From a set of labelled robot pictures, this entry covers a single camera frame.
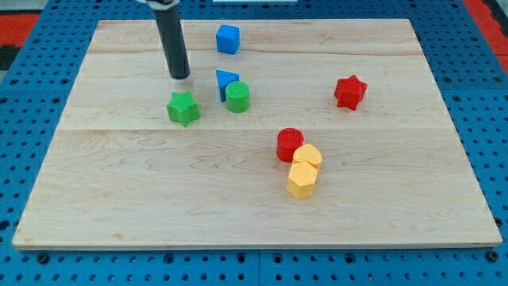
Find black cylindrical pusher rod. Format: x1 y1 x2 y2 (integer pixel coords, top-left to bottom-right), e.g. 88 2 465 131
152 0 191 79

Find blue triangle block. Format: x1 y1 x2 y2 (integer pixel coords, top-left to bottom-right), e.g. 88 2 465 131
216 70 240 102

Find blue cube block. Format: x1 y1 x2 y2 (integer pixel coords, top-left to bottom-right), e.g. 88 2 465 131
216 24 241 55

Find green star block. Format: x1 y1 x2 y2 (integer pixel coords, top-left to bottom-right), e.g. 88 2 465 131
166 91 200 127

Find green cylinder block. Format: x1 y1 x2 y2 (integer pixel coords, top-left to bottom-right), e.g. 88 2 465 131
225 81 250 113

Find red cylinder block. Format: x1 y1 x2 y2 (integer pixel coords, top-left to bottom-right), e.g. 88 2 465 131
275 127 305 163

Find light wooden board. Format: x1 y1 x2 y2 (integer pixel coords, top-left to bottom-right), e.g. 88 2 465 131
12 19 502 251

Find yellow heart block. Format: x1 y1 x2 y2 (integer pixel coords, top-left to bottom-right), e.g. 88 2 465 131
292 144 323 171

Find red star block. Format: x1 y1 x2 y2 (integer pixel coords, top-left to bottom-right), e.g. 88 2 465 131
334 75 368 110

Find yellow hexagon block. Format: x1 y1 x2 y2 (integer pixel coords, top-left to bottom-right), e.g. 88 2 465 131
287 162 318 199

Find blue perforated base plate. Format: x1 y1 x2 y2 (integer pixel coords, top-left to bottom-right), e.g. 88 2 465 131
1 0 507 285

